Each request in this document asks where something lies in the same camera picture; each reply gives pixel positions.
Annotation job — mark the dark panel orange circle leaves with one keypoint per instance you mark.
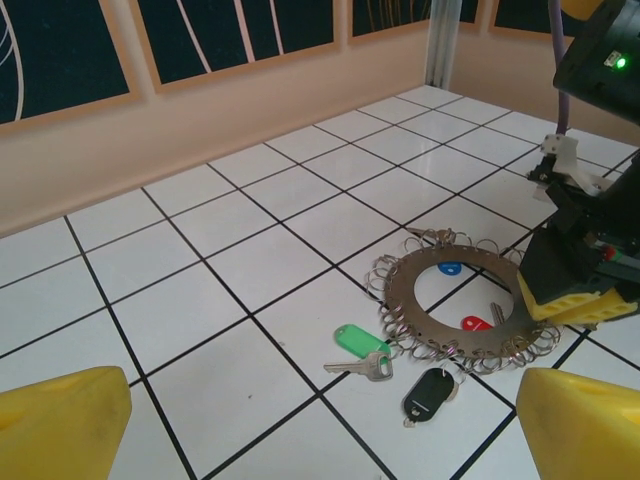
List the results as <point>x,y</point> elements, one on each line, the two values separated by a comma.
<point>60,50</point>

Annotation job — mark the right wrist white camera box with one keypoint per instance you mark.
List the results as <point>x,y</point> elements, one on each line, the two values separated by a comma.
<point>565,150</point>

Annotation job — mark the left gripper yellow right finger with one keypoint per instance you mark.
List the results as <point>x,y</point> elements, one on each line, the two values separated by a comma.
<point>585,430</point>

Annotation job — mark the red key tag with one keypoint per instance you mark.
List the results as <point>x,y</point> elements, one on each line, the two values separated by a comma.
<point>475,323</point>

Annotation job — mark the green key tag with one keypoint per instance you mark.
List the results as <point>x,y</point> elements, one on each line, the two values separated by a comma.
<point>357,340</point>

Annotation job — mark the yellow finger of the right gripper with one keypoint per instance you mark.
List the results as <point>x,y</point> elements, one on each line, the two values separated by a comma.
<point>600,310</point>
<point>555,270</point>

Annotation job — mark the black key tag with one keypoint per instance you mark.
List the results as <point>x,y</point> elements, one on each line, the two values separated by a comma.
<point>425,395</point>

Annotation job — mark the aluminium corner post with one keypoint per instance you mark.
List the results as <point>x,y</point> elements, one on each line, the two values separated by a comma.
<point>445,40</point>

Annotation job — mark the blue key tag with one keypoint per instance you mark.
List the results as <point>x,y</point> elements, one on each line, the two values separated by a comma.
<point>449,268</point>

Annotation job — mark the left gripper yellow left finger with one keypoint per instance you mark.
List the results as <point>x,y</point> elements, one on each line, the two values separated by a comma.
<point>55,430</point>

